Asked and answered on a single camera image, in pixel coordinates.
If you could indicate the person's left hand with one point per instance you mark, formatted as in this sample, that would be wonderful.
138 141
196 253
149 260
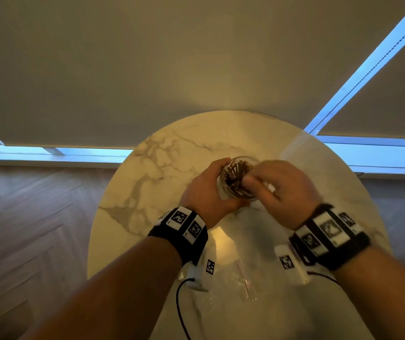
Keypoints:
202 198

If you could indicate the person's right hand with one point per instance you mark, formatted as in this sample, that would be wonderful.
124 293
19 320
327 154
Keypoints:
291 194

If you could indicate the person's right fingers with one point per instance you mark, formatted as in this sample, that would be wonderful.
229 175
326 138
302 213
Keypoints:
257 189

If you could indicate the person's left thumb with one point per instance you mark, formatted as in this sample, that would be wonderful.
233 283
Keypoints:
219 165

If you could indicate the clear glass jar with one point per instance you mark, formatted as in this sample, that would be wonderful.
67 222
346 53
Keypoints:
232 192

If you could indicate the person's left forearm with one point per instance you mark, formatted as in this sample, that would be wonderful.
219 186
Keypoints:
124 293

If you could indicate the person's right forearm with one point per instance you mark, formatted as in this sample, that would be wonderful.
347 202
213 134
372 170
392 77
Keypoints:
386 297

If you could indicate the bunch of brown sticks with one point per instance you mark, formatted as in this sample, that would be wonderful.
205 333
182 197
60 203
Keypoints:
234 173

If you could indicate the black left wristband with markers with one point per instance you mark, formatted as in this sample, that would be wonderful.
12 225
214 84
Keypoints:
188 240

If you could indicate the black wristband with markers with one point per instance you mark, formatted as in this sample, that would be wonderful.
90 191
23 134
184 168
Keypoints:
188 240
333 240

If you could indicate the black right wristband with markers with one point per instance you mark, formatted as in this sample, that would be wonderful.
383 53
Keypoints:
333 240

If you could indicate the clear plastic bag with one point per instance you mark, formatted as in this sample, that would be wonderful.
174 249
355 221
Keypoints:
238 279

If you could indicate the wide beige roller blind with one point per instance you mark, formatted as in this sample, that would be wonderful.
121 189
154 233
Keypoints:
153 67

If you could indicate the narrow beige roller blind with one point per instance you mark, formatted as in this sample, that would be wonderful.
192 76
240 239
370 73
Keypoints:
393 102

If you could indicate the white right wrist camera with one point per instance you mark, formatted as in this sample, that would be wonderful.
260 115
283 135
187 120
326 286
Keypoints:
291 267

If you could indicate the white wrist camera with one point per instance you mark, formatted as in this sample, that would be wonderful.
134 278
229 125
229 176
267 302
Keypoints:
291 267
194 276

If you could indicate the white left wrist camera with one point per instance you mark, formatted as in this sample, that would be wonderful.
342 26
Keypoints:
194 276

